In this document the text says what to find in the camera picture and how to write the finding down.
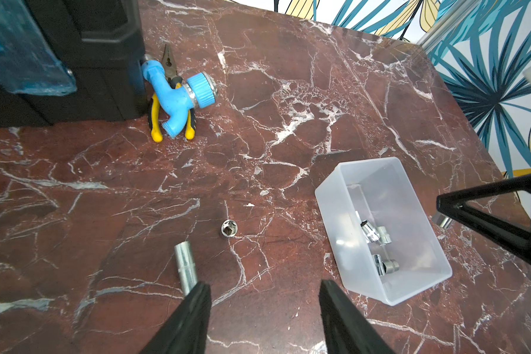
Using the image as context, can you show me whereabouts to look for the long metal socket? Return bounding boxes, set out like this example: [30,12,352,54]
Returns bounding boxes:
[174,241,199,296]

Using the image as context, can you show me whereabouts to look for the small dark socket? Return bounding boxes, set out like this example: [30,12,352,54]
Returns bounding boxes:
[432,212,453,230]

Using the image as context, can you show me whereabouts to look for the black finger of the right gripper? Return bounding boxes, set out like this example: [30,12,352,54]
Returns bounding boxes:
[436,174,531,265]

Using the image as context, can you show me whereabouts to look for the small metal socket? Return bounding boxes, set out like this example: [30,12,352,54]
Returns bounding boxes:
[361,220,392,245]

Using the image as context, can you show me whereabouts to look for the metal socket front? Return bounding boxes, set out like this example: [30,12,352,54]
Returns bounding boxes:
[373,255,400,277]

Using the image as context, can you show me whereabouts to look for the black plastic toolbox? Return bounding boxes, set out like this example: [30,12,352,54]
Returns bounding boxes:
[0,1,148,128]

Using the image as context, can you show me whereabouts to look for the blue toy figure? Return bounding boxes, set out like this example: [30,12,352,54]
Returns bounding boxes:
[141,56,218,138]

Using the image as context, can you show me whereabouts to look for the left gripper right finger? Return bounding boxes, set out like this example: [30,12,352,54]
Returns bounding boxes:
[319,280,394,353]

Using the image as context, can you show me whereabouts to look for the yellow handled pliers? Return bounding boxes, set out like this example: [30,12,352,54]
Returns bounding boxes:
[141,42,196,142]

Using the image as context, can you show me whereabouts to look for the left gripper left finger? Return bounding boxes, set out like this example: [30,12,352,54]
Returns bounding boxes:
[140,282,212,353]

